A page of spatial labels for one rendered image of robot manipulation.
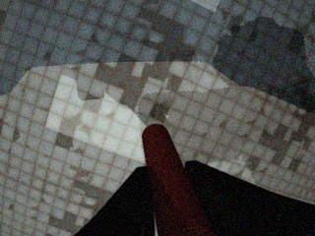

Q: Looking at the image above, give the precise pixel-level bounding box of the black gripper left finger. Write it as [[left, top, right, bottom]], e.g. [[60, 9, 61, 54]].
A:
[[74, 165, 155, 236]]

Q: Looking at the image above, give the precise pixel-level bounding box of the dark red peg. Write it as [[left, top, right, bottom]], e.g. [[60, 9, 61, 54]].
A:
[[142, 123, 216, 236]]

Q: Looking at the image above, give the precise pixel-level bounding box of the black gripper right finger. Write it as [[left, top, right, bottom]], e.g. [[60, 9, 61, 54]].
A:
[[184, 160, 315, 236]]

